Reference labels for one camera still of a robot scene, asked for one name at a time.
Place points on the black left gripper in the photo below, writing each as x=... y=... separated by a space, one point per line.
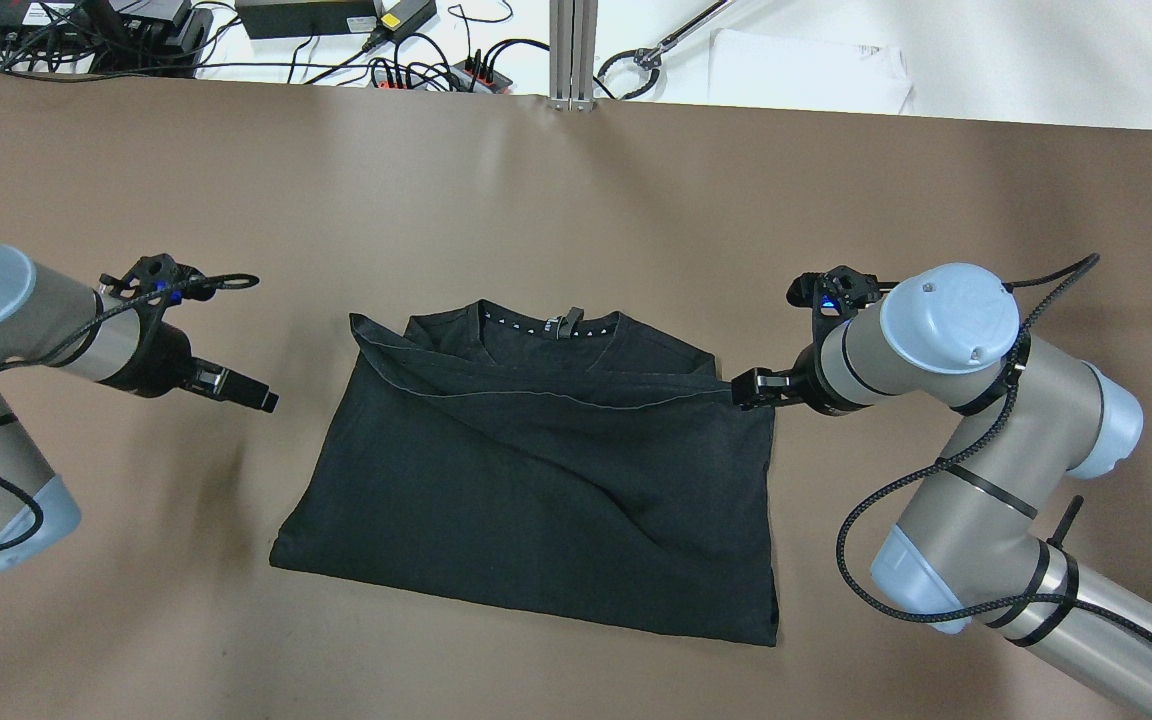
x=158 y=362

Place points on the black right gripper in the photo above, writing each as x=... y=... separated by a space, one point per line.
x=816 y=380

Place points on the red black power strip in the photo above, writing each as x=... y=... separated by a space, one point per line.
x=473 y=76

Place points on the black power adapter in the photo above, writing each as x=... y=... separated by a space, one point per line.
x=292 y=19

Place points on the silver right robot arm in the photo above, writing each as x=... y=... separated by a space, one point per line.
x=953 y=542

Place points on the black printed t-shirt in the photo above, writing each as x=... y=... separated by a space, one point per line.
x=594 y=469

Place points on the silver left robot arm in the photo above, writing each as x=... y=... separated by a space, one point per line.
x=114 y=334

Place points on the black grabber stick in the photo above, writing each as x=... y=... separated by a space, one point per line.
x=648 y=61

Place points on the aluminium frame post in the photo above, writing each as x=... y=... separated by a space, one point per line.
x=572 y=36

